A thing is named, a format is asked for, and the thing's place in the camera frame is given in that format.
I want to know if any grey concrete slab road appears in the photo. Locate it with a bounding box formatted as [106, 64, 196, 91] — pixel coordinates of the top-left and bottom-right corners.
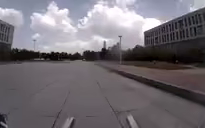
[0, 60, 205, 128]

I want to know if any grey building with windows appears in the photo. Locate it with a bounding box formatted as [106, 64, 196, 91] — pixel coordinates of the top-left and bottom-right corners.
[0, 14, 15, 62]

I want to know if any grey stone kerb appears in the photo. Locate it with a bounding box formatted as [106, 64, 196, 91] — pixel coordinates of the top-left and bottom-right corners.
[94, 62, 205, 109]

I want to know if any reddish paved sidewalk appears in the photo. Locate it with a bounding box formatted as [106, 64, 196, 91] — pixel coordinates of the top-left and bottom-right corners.
[99, 60, 205, 96]

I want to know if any large grey office building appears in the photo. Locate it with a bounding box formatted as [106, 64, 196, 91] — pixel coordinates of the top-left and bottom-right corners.
[143, 3, 205, 64]

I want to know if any robot's own part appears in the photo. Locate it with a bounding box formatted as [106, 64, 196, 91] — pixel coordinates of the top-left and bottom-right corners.
[61, 116, 76, 128]
[125, 113, 140, 128]

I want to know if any thin distant lamp pole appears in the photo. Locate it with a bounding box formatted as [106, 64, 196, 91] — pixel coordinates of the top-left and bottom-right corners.
[32, 39, 37, 52]

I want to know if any row of dark trees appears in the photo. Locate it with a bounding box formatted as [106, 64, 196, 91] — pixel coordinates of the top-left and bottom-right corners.
[0, 44, 205, 65]

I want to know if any dry grass patch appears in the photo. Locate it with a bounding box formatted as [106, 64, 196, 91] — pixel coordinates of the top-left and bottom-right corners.
[123, 60, 194, 71]

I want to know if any tall pale lamp pole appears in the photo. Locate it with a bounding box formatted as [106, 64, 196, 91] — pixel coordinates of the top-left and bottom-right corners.
[117, 35, 123, 65]

